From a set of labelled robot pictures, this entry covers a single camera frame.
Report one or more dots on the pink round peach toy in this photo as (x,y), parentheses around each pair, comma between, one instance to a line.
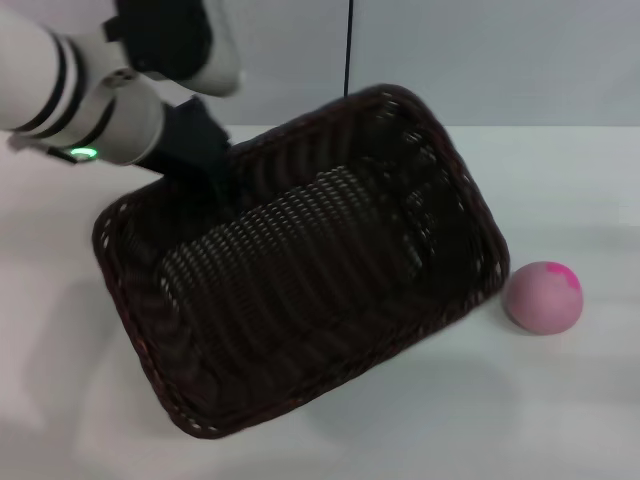
(544,300)

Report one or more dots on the dark brown woven basket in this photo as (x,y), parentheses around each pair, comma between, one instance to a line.
(310,300)

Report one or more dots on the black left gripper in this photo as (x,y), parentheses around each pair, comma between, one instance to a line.
(187,142)

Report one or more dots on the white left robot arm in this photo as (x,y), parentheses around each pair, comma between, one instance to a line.
(60,85)

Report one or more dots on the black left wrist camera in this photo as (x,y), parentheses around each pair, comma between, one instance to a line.
(160,35)

